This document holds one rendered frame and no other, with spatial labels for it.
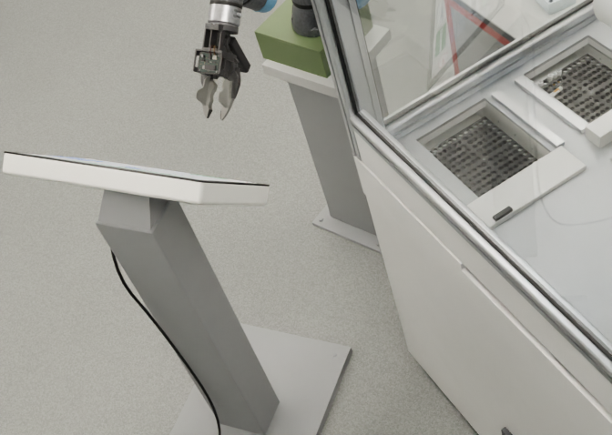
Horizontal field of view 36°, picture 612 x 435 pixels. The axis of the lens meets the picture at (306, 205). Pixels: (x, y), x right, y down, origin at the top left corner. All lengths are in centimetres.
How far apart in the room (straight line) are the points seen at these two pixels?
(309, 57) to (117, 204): 81
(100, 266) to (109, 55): 125
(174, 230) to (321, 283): 109
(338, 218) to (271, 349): 56
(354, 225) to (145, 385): 89
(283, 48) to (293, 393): 104
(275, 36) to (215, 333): 88
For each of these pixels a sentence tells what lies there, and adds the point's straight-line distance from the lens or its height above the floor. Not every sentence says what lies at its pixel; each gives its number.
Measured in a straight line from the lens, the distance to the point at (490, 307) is 196.
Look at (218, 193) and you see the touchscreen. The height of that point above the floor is 113.
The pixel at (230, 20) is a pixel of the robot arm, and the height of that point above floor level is 126.
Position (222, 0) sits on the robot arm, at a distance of 216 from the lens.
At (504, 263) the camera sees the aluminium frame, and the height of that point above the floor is 109.
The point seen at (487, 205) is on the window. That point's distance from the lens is 170.
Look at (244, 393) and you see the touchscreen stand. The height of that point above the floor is 28.
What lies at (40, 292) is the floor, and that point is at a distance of 358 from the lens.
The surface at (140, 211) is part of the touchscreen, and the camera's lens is 212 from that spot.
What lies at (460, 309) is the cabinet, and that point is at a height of 72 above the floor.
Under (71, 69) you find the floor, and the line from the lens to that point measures 446.
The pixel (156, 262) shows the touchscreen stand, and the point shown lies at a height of 90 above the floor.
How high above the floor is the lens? 251
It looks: 47 degrees down
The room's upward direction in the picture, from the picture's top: 19 degrees counter-clockwise
